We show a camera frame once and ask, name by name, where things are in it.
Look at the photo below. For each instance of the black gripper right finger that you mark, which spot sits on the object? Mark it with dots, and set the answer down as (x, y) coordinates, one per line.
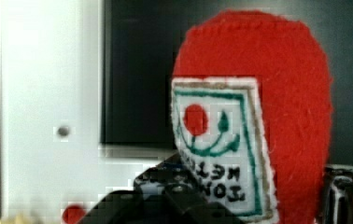
(337, 197)

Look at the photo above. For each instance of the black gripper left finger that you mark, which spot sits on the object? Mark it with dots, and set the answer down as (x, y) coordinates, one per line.
(169, 172)

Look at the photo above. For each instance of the red ketchup bottle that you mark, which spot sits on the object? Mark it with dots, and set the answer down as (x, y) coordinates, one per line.
(251, 114)

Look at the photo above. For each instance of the silver toaster oven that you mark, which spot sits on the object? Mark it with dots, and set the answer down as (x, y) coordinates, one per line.
(99, 88)

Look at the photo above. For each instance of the red toy strawberry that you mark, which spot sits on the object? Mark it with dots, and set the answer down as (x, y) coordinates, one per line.
(73, 214)

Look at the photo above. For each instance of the peeled toy banana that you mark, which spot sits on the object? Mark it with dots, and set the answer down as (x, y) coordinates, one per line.
(20, 219)

